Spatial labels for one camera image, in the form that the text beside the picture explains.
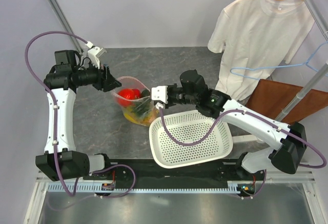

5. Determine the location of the brown cloth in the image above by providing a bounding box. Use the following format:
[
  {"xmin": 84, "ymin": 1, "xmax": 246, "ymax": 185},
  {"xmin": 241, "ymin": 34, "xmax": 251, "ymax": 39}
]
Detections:
[{"xmin": 246, "ymin": 79, "xmax": 327, "ymax": 124}]

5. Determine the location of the green avocado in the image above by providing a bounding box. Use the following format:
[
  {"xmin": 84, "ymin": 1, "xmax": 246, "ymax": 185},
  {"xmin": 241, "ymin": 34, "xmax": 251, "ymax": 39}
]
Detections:
[{"xmin": 141, "ymin": 89, "xmax": 151, "ymax": 99}]

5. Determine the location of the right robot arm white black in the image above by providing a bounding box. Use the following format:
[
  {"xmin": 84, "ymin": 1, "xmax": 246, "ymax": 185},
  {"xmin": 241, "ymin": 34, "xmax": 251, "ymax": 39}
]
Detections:
[{"xmin": 154, "ymin": 70, "xmax": 306, "ymax": 180}]

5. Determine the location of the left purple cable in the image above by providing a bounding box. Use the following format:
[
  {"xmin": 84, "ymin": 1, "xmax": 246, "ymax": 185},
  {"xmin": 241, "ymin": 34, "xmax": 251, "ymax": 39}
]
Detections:
[{"xmin": 24, "ymin": 31, "xmax": 89, "ymax": 197}]

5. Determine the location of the white perforated plastic basket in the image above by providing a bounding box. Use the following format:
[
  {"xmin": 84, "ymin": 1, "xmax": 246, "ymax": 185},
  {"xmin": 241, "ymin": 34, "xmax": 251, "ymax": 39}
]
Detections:
[{"xmin": 149, "ymin": 110, "xmax": 233, "ymax": 169}]

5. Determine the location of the red orange peach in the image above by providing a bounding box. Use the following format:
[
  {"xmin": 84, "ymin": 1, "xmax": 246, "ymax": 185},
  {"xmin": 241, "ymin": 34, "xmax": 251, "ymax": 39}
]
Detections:
[{"xmin": 117, "ymin": 88, "xmax": 141, "ymax": 107}]

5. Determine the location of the clear zip top bag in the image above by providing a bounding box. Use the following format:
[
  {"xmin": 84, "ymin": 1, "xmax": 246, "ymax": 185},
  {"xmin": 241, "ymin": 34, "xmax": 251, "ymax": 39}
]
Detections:
[{"xmin": 111, "ymin": 76, "xmax": 153, "ymax": 113}]

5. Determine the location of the silver clothes rack pole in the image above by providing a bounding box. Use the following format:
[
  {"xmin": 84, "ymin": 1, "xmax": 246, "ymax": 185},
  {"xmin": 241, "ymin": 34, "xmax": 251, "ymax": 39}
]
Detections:
[{"xmin": 275, "ymin": 62, "xmax": 327, "ymax": 121}]

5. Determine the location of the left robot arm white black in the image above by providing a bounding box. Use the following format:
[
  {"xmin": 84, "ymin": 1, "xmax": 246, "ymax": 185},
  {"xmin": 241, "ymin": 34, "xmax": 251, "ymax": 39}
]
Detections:
[{"xmin": 35, "ymin": 47, "xmax": 121, "ymax": 181}]

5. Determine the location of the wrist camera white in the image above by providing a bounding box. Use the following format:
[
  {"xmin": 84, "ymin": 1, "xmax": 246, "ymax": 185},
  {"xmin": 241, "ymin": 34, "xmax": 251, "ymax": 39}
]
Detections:
[
  {"xmin": 85, "ymin": 41, "xmax": 107, "ymax": 69},
  {"xmin": 151, "ymin": 86, "xmax": 168, "ymax": 109}
]

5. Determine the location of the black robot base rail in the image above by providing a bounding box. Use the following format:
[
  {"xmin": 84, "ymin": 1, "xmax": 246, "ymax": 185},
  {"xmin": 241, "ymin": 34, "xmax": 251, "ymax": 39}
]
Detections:
[{"xmin": 89, "ymin": 153, "xmax": 267, "ymax": 191}]

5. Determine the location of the blue clothes hanger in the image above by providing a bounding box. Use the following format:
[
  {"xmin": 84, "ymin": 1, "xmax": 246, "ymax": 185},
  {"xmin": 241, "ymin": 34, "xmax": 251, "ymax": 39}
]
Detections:
[{"xmin": 230, "ymin": 42, "xmax": 327, "ymax": 80}]

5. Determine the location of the aluminium frame post left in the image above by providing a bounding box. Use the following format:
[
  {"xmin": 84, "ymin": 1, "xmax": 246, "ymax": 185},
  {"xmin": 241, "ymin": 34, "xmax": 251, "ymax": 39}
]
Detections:
[{"xmin": 35, "ymin": 0, "xmax": 83, "ymax": 53}]

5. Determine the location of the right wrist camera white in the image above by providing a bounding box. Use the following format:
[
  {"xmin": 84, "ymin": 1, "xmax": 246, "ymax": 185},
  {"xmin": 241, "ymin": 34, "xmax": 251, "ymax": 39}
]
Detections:
[{"xmin": 151, "ymin": 86, "xmax": 168, "ymax": 109}]

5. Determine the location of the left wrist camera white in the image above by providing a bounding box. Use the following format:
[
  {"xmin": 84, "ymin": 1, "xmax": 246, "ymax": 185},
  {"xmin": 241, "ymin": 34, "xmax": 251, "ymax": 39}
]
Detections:
[{"xmin": 85, "ymin": 41, "xmax": 107, "ymax": 69}]

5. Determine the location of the white cable duct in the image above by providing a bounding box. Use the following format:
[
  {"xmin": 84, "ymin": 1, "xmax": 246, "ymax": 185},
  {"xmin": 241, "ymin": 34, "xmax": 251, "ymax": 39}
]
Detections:
[{"xmin": 47, "ymin": 180, "xmax": 255, "ymax": 194}]

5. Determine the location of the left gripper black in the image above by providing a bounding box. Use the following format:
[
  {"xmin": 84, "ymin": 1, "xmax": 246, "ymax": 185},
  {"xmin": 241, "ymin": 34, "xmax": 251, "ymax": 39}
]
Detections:
[{"xmin": 73, "ymin": 58, "xmax": 121, "ymax": 93}]

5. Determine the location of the white t-shirt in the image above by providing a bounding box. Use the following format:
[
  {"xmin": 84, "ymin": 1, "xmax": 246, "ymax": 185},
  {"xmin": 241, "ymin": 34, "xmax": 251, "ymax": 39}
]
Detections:
[{"xmin": 208, "ymin": 0, "xmax": 315, "ymax": 100}]

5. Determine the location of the orange toy pineapple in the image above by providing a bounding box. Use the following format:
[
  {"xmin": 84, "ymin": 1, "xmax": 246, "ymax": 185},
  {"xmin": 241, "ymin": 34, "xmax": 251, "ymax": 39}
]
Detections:
[{"xmin": 122, "ymin": 101, "xmax": 158, "ymax": 127}]

